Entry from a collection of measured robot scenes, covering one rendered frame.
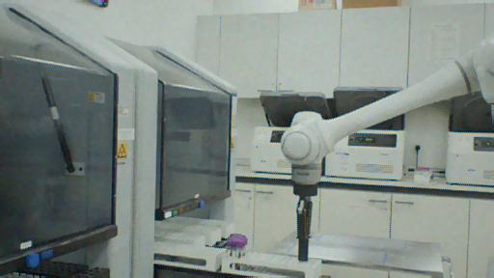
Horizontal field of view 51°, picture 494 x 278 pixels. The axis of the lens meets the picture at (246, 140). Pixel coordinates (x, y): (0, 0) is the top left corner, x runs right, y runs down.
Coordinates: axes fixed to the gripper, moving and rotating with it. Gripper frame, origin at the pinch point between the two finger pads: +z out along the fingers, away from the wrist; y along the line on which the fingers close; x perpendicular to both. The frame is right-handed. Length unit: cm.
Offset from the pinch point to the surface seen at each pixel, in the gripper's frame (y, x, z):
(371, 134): -236, -5, -32
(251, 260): 4.7, -15.0, 4.0
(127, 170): 25, -46, -23
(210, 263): 5.0, -28.2, 6.3
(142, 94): 18, -46, -45
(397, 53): -258, 10, -94
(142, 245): 15.9, -46.3, 0.5
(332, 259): -25.0, 4.7, 8.4
